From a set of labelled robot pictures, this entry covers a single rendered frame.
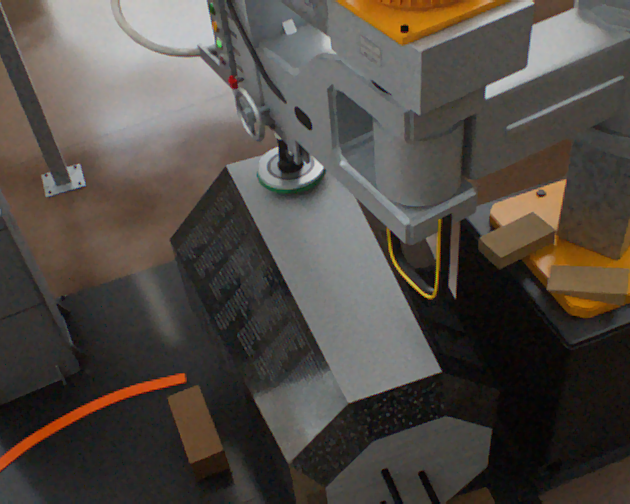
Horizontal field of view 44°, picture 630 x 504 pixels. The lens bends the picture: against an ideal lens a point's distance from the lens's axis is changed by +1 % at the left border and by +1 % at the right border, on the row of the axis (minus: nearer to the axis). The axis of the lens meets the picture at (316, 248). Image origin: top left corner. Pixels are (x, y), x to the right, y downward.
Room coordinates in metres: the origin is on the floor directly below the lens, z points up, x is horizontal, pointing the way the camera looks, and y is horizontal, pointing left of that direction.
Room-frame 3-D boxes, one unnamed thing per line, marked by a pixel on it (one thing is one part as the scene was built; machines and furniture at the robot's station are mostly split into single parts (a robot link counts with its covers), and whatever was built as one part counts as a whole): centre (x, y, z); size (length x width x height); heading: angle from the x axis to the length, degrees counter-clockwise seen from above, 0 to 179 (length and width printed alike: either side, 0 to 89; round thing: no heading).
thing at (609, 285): (1.38, -0.73, 0.80); 0.20 x 0.10 x 0.05; 65
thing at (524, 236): (1.57, -0.58, 0.81); 0.20 x 0.10 x 0.05; 114
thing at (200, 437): (1.54, 0.50, 0.07); 0.30 x 0.12 x 0.12; 18
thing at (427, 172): (1.32, -0.25, 1.38); 0.19 x 0.19 x 0.20
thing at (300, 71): (1.56, -0.12, 1.34); 0.74 x 0.23 x 0.49; 26
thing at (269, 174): (1.91, 0.05, 0.91); 0.21 x 0.21 x 0.01
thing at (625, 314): (1.59, -0.84, 0.37); 0.66 x 0.66 x 0.74; 16
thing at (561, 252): (1.59, -0.84, 0.76); 0.49 x 0.49 x 0.05; 16
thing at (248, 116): (1.75, 0.10, 1.23); 0.15 x 0.10 x 0.15; 26
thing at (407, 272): (1.32, -0.24, 1.09); 0.23 x 0.03 x 0.32; 26
